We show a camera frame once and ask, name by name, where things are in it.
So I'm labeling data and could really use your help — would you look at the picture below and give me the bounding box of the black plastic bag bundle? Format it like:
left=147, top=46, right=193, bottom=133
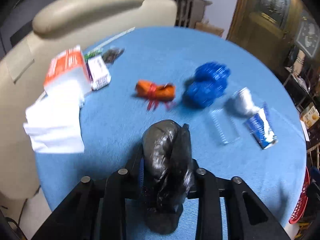
left=142, top=120, right=194, bottom=235

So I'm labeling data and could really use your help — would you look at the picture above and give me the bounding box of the red plastic mesh basket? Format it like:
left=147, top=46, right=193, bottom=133
left=289, top=168, right=310, bottom=224

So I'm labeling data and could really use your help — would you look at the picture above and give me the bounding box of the clear plastic tray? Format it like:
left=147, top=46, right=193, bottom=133
left=209, top=108, right=240, bottom=145

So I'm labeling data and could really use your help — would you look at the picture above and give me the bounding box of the blue foil snack wrapper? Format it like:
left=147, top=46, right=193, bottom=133
left=245, top=104, right=278, bottom=150

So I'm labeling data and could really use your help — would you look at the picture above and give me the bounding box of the white tissue paper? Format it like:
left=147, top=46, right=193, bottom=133
left=23, top=95, right=85, bottom=154

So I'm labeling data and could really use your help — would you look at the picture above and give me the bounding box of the blue tablecloth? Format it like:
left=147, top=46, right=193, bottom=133
left=36, top=28, right=306, bottom=225

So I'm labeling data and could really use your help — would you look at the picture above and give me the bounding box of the white plastic bag bundle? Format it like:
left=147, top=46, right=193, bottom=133
left=234, top=87, right=261, bottom=116

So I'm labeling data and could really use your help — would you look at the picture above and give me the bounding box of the orange plastic bag bundle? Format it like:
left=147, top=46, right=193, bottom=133
left=135, top=80, right=176, bottom=111

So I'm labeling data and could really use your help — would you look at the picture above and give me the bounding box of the white barcode card box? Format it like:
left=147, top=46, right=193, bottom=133
left=87, top=55, right=111, bottom=90

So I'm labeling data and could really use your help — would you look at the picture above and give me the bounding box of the orange white tissue pack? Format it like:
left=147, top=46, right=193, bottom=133
left=43, top=45, right=92, bottom=96

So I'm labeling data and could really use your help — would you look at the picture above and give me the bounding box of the blue plastic bag bundle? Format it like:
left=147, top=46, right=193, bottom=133
left=183, top=62, right=231, bottom=109

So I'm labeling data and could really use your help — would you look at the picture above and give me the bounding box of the dark snack packet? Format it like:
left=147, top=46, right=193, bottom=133
left=102, top=48, right=125, bottom=64

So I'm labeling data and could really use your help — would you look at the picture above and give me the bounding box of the green wrapper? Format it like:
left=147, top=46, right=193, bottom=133
left=84, top=49, right=102, bottom=61

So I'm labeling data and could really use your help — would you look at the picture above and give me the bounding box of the beige leather sofa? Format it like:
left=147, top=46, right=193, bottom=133
left=1, top=0, right=177, bottom=199

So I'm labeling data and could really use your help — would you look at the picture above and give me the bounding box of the brown wooden door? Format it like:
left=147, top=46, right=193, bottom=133
left=227, top=0, right=319, bottom=73

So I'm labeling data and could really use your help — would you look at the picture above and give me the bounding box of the wooden radiator cabinet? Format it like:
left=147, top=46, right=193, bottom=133
left=174, top=0, right=212, bottom=29

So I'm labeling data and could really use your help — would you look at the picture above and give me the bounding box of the cardboard box by wall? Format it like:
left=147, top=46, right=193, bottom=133
left=195, top=22, right=225, bottom=37

